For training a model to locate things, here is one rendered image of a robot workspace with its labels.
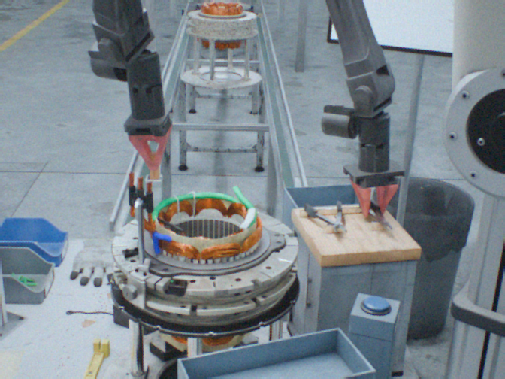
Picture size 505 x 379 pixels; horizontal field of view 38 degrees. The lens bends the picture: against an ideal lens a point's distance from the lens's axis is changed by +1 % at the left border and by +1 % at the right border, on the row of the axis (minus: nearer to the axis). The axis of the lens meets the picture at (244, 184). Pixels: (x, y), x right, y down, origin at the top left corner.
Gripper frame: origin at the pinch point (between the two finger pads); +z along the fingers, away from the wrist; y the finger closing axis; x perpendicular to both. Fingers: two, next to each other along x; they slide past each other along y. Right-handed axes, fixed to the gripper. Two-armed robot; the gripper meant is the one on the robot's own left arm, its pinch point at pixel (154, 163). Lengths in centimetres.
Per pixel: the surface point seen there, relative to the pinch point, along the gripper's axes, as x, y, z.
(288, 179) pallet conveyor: 19, -104, 50
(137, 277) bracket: 0.3, 20.6, 10.5
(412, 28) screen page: 55, -90, -1
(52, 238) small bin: -41, -46, 40
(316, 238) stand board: 28.3, -3.2, 16.9
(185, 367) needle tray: 10.1, 36.1, 15.3
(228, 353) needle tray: 15.8, 33.4, 14.9
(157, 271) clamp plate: 3.2, 18.8, 10.5
